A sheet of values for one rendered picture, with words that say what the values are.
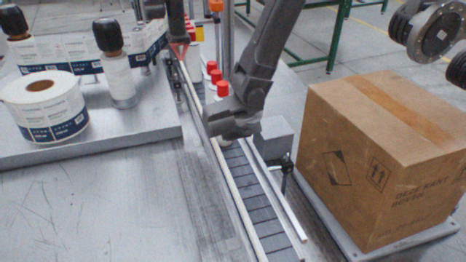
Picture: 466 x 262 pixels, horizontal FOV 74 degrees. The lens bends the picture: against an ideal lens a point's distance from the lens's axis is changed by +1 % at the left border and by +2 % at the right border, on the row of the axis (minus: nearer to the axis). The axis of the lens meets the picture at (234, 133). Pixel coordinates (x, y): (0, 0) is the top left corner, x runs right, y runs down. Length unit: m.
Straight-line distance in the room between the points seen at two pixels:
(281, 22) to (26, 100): 0.74
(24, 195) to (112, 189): 0.23
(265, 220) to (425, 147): 0.36
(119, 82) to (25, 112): 0.28
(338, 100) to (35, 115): 0.81
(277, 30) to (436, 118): 0.38
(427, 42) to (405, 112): 0.45
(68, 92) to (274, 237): 0.71
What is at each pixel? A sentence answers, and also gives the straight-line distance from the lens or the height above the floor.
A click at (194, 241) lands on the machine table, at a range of 0.78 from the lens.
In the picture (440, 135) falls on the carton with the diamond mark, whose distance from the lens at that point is 0.70.
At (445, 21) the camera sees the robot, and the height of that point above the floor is 1.17.
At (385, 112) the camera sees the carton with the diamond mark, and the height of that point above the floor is 1.12.
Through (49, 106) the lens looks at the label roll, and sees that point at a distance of 1.02.
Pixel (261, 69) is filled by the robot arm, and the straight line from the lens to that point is 0.59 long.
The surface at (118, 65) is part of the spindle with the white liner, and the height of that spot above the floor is 1.04.
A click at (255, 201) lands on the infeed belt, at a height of 0.88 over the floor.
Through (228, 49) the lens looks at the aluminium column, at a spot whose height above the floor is 0.98.
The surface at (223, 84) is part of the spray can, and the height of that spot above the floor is 1.08.
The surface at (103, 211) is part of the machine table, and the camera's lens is 0.89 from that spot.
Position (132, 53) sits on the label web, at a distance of 1.32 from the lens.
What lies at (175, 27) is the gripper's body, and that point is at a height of 1.14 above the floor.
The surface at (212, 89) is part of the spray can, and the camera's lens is 0.89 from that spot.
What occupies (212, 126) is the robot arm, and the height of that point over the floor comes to 1.11.
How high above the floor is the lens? 1.48
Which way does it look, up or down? 38 degrees down
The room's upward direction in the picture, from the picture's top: straight up
